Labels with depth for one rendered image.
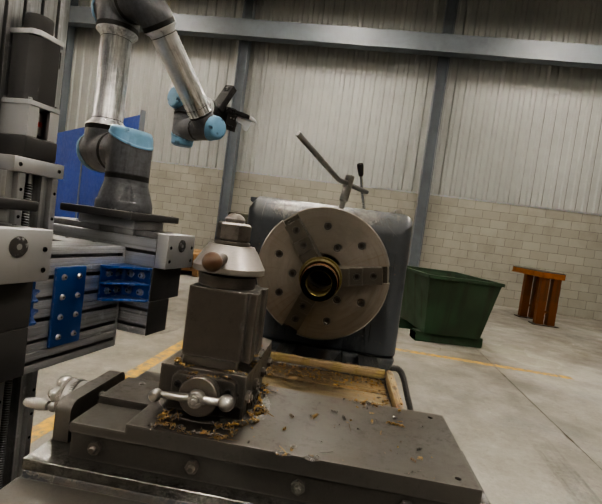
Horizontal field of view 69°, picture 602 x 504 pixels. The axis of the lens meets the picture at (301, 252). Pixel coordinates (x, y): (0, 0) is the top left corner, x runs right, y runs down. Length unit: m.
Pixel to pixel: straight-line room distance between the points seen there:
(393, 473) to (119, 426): 0.27
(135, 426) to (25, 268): 0.45
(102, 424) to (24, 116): 0.82
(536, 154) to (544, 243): 2.10
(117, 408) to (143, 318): 0.71
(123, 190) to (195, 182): 10.58
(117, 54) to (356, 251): 0.90
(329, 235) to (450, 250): 10.20
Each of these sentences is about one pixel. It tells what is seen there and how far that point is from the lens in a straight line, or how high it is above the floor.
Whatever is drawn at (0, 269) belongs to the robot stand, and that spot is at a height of 1.05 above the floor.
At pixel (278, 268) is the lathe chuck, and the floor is 1.08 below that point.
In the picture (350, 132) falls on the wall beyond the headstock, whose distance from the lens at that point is 11.33.
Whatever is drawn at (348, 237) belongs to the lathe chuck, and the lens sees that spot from 1.02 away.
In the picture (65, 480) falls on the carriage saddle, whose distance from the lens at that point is 0.52.
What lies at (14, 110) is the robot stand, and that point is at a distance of 1.20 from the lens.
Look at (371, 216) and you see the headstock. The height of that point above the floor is 1.24.
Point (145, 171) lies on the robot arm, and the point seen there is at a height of 1.28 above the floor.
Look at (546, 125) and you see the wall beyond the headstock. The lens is 12.13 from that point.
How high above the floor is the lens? 1.18
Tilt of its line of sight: 3 degrees down
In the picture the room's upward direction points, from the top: 8 degrees clockwise
